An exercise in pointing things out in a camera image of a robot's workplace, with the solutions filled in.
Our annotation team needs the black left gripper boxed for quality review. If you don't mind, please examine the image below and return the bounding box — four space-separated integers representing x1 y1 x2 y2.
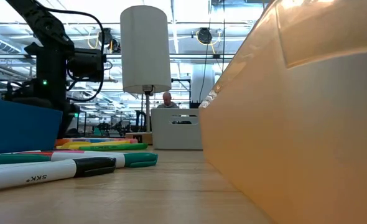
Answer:
2 55 78 140

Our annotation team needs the orange highlighter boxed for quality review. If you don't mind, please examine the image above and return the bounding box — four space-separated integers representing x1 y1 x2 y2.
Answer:
53 138 74 147

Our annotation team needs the pink highlighter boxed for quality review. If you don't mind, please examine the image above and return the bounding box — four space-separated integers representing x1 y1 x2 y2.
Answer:
108 138 139 144

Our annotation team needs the yellow highlighter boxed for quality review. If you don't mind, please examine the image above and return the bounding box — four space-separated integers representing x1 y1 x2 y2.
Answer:
56 139 132 147
55 144 88 151

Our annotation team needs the white marker red cap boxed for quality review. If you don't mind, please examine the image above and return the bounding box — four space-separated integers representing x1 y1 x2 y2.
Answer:
14 151 55 156

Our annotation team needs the blue plastic tray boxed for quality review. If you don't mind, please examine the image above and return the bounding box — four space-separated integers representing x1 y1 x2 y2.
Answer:
0 98 63 156

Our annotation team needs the green highlighter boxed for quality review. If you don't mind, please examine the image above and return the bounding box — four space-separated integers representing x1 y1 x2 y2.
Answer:
78 142 149 152

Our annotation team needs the white marker green cap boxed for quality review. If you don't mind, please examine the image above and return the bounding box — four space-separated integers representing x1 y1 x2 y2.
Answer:
0 153 52 166

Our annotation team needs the white SKK marker black cap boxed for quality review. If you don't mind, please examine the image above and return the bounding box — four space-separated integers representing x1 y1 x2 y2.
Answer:
0 156 117 192

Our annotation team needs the white marker teal cap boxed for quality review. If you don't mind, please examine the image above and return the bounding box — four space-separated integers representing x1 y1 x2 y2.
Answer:
50 151 159 169

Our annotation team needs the person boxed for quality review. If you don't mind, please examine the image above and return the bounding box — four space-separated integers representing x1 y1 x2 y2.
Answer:
156 91 180 109

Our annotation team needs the grey plastic bin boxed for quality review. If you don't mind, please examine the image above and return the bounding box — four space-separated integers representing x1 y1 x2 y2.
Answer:
151 108 203 151

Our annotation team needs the white shade wooden base lamp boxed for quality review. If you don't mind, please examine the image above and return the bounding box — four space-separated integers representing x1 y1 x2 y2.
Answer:
120 5 172 146

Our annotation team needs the orange translucent plastic bin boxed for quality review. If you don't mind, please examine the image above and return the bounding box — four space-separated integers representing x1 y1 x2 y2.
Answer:
198 0 367 224

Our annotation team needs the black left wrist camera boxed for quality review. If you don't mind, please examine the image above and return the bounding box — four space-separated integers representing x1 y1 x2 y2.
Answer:
67 47 107 84

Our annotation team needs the black ceiling cable reel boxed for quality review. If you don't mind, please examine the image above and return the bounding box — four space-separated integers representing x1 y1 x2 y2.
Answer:
195 27 214 45
96 27 121 54

